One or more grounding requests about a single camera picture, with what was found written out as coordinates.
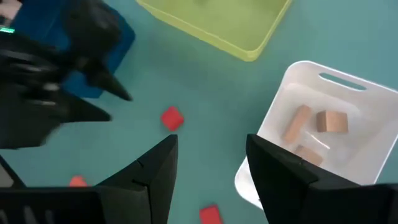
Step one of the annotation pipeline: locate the blue plastic bin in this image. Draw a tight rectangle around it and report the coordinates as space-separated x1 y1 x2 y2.
9 0 136 100

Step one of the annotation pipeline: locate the yellow-green translucent plastic bin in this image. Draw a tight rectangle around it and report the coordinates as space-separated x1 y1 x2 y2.
135 0 293 62

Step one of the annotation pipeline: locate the white plastic bin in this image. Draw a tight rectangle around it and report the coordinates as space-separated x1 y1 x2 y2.
234 60 398 209

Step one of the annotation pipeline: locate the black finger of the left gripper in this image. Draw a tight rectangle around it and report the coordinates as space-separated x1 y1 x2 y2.
82 60 133 102
54 93 111 124

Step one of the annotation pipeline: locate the natural wood plank block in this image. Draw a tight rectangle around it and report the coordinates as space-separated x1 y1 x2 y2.
282 105 313 144

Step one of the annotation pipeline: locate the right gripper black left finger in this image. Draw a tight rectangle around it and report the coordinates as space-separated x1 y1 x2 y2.
95 133 180 224

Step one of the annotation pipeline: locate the red half-cylinder block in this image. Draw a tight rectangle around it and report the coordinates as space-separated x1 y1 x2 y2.
160 105 185 132

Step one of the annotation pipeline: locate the natural wood cube block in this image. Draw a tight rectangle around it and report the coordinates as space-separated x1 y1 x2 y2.
294 144 325 167
316 110 349 134

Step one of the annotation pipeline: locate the red rectangular wooden block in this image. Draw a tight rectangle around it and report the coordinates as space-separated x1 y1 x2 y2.
199 204 224 224

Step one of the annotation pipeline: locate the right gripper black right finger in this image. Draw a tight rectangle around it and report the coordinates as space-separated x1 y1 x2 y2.
245 133 363 224

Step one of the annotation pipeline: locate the orange rectangular wooden block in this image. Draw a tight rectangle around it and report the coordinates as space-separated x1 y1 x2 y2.
68 175 88 188

